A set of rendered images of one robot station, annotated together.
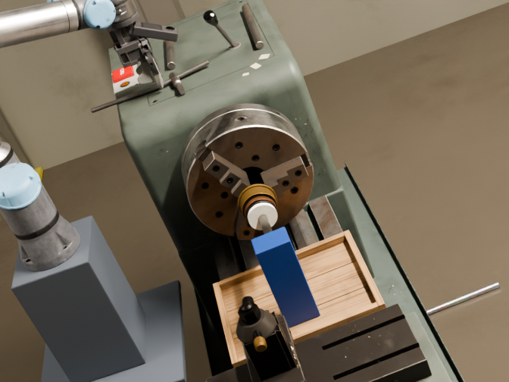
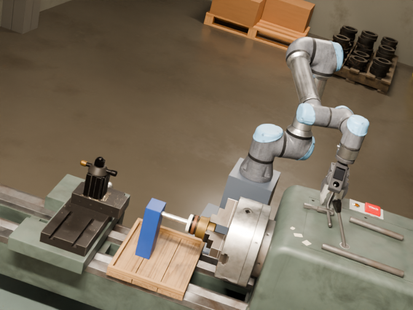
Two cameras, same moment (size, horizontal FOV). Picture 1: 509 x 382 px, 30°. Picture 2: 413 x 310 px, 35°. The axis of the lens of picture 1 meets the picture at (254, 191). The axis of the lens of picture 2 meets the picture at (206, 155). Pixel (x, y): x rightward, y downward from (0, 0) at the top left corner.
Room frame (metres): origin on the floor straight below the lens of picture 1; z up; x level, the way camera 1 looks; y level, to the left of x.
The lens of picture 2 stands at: (1.96, -2.04, 2.44)
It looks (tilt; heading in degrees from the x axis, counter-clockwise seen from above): 27 degrees down; 94
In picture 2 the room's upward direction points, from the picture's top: 15 degrees clockwise
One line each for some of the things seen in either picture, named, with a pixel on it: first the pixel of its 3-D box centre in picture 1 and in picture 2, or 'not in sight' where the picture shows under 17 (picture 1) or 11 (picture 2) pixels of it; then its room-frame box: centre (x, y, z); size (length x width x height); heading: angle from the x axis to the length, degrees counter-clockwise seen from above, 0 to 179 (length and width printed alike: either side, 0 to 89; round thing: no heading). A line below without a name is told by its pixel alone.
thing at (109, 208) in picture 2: (274, 363); (99, 200); (1.43, 0.10, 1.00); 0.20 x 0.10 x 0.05; 178
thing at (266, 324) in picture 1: (254, 323); (98, 168); (1.41, 0.10, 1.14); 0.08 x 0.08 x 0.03
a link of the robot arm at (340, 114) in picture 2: not in sight; (340, 119); (2.24, 0.22, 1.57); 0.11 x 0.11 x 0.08; 21
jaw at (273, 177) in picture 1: (287, 173); (216, 246); (1.94, -0.09, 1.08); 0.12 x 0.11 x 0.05; 88
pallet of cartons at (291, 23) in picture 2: not in sight; (262, 13); (1.54, 6.64, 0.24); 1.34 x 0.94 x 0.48; 174
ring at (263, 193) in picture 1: (258, 205); (202, 227); (1.86, 0.00, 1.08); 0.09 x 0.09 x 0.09; 88
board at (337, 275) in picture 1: (295, 299); (158, 256); (1.73, 0.01, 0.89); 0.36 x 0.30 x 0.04; 88
